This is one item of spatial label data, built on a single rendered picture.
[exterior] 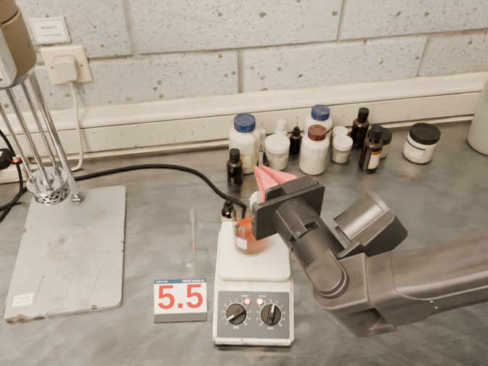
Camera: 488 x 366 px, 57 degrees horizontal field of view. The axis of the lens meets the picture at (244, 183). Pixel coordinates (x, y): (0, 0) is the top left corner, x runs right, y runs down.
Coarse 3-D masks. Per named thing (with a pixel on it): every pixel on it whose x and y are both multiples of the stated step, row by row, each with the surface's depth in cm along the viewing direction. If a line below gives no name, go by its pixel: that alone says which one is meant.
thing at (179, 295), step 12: (156, 288) 78; (168, 288) 78; (180, 288) 78; (192, 288) 78; (204, 288) 78; (156, 300) 78; (168, 300) 78; (180, 300) 78; (192, 300) 78; (204, 300) 78
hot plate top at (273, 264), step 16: (224, 224) 81; (224, 240) 78; (272, 240) 78; (224, 256) 76; (240, 256) 76; (256, 256) 76; (272, 256) 76; (288, 256) 76; (224, 272) 74; (240, 272) 74; (256, 272) 74; (272, 272) 74; (288, 272) 74
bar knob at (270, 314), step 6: (264, 306) 73; (270, 306) 71; (276, 306) 73; (264, 312) 72; (270, 312) 71; (276, 312) 72; (264, 318) 72; (270, 318) 71; (276, 318) 72; (270, 324) 71
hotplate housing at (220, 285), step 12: (216, 264) 78; (216, 276) 76; (216, 288) 74; (228, 288) 74; (240, 288) 74; (252, 288) 74; (264, 288) 74; (276, 288) 74; (288, 288) 74; (216, 300) 73; (216, 312) 73; (216, 324) 72
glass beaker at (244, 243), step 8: (240, 200) 75; (248, 200) 75; (256, 200) 74; (232, 208) 73; (240, 208) 75; (248, 208) 76; (232, 216) 73; (240, 216) 77; (248, 216) 77; (232, 224) 73; (232, 232) 74; (240, 232) 72; (248, 232) 71; (232, 240) 76; (240, 240) 73; (248, 240) 73; (256, 240) 73; (264, 240) 74; (240, 248) 75; (248, 248) 74; (256, 248) 74; (264, 248) 76; (248, 256) 76
